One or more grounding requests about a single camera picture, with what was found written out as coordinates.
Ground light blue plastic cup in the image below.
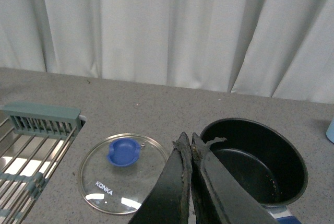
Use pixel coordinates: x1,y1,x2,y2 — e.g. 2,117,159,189
326,118,334,143

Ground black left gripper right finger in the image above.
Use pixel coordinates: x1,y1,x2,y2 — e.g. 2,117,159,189
191,133,278,223

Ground dark blue saucepan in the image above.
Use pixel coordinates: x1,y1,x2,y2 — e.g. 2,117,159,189
200,118,308,223

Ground green metal sink drying rack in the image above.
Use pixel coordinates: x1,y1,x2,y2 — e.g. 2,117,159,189
1,101,86,223

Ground glass lid with blue knob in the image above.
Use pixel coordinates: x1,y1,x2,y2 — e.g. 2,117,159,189
78,133,169,215

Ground white curtain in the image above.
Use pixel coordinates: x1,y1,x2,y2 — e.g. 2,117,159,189
1,0,333,103

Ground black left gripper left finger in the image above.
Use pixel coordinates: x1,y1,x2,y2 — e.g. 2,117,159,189
129,132,193,223

